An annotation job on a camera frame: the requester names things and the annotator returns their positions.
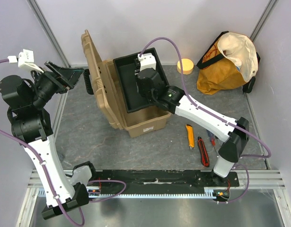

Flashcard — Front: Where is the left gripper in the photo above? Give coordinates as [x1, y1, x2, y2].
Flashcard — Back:
[30, 60, 84, 107]

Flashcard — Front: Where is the black tool box tray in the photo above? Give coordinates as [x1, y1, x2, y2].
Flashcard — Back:
[113, 47, 170, 114]

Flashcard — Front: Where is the tan plastic tool box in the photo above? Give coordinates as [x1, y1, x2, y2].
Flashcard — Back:
[81, 30, 171, 138]

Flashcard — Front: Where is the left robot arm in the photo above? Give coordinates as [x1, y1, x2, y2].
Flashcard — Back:
[0, 61, 98, 219]

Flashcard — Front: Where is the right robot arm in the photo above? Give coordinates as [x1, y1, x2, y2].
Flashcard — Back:
[135, 68, 249, 186]

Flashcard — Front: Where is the yellow round sponge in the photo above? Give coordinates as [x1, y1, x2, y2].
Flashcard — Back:
[177, 58, 194, 75]

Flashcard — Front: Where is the yellow utility knife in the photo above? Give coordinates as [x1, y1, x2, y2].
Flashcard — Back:
[185, 124, 194, 150]

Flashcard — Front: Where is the blue and red screwdriver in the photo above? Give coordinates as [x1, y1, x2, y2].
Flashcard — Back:
[206, 130, 216, 147]

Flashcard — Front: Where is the yellow and cream tote bag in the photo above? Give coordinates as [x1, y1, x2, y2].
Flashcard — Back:
[196, 31, 261, 95]

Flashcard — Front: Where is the red and black utility knife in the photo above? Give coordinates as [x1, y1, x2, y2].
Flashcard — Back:
[197, 137, 210, 167]

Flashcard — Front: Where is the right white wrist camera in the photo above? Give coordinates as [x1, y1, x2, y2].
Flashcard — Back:
[138, 53, 156, 71]

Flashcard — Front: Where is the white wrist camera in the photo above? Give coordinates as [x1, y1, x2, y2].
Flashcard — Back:
[7, 49, 44, 73]
[138, 53, 156, 71]

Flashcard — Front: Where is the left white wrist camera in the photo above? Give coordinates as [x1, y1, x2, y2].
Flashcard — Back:
[7, 49, 44, 73]

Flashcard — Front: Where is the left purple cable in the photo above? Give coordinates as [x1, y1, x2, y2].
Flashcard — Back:
[0, 59, 127, 225]

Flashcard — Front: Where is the purple cable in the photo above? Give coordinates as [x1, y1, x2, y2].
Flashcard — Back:
[0, 59, 127, 225]
[138, 36, 272, 204]

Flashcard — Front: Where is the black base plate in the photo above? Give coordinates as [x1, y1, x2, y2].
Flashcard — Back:
[94, 170, 239, 194]

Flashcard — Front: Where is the slotted cable duct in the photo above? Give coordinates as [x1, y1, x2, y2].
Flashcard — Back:
[88, 189, 229, 199]

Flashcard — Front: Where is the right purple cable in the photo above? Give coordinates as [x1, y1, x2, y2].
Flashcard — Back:
[138, 36, 272, 204]

